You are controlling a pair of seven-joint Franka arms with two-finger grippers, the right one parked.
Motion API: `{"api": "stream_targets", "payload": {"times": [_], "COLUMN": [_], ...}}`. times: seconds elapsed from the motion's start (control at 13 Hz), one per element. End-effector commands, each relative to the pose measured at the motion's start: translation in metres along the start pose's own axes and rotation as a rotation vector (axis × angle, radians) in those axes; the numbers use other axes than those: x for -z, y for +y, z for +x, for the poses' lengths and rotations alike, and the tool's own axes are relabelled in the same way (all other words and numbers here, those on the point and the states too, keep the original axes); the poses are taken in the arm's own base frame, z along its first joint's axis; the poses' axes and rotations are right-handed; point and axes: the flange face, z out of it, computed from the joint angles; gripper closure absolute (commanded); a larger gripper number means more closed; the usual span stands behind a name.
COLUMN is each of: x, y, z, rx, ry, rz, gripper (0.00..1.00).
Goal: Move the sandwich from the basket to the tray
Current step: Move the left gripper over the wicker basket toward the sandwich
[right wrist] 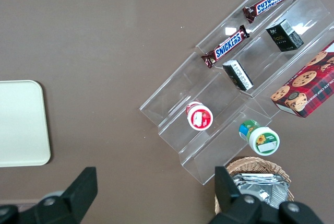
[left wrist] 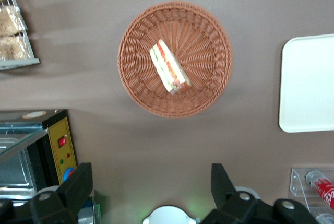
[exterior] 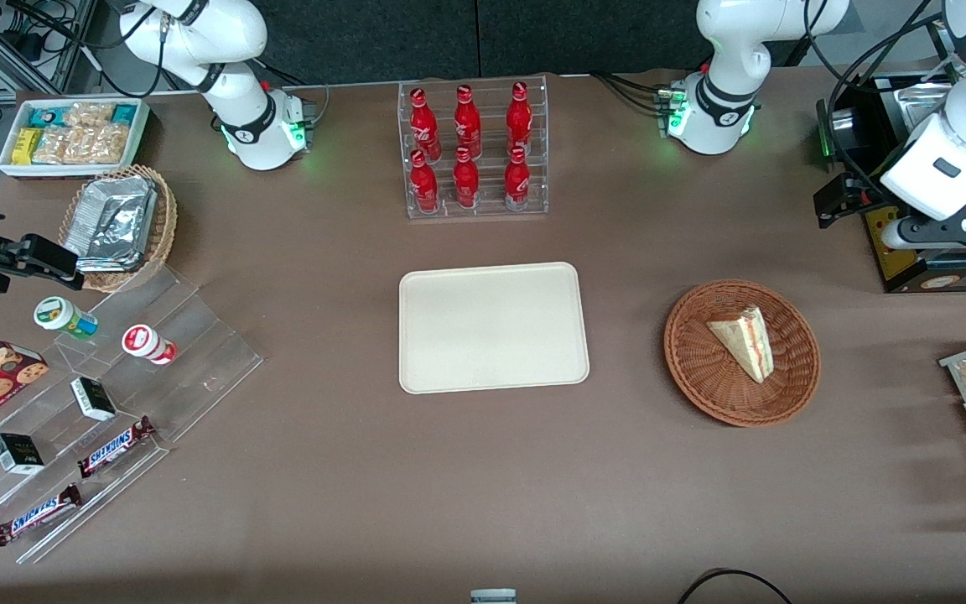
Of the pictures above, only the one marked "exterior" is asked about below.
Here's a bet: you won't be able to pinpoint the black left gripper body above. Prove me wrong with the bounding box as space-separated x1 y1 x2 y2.
867 178 966 247

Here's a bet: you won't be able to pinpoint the light tan wicker basket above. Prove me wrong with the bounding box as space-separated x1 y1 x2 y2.
58 164 179 293

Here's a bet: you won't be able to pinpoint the triangular wrapped sandwich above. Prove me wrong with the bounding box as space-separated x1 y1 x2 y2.
706 305 776 385

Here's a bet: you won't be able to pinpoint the brown wicker basket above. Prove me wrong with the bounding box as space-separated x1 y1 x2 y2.
663 279 822 428

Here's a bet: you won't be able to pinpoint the cream plastic tray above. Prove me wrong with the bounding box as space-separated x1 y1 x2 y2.
398 262 591 395

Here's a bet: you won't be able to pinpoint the green lidded yogurt cup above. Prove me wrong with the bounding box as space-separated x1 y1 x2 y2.
34 296 100 341

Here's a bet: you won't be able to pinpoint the black appliance with yellow panel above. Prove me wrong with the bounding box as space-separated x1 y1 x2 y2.
815 70 966 294

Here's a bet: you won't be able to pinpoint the silver foil container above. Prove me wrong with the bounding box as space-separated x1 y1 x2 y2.
62 175 158 273

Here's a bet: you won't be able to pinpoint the clear bag of crackers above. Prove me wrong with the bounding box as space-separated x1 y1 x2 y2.
33 124 130 166
62 102 117 128

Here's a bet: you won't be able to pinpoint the red lidded yogurt cup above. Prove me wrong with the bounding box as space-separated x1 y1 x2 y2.
121 324 178 366

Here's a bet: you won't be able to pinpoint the small black box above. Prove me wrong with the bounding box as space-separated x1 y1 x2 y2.
0 433 46 476
70 377 118 422

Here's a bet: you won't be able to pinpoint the white rectangular snack bin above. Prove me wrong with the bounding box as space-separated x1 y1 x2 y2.
0 96 152 180

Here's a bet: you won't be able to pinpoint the clear acrylic stepped display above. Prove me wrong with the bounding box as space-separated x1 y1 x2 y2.
0 264 265 565

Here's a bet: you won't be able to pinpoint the brown Snickers bar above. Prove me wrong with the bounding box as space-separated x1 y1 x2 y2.
76 416 157 479
0 483 83 548

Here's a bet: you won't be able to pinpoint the red cola bottle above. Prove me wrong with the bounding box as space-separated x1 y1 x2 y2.
409 87 442 162
453 147 481 210
504 146 532 211
409 149 440 213
453 84 483 160
506 81 533 157

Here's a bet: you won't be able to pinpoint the clear acrylic bottle rack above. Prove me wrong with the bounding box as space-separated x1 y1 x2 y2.
397 74 550 221

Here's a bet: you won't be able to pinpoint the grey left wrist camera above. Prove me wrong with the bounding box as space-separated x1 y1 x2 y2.
882 216 966 251

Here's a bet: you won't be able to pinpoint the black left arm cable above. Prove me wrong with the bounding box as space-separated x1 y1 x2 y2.
802 0 953 198

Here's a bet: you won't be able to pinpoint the aluminium frame with cables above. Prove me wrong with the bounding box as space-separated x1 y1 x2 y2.
0 0 127 100

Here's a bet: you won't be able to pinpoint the black left base cables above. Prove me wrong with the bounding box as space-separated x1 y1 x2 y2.
590 70 670 115

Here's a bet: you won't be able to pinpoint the black base cables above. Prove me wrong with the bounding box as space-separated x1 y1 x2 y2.
252 57 331 127
590 70 670 115

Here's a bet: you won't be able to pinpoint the black right base cables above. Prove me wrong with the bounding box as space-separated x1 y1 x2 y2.
252 57 331 127

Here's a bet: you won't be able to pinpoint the black cable loop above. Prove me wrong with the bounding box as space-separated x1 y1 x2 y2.
676 568 794 604

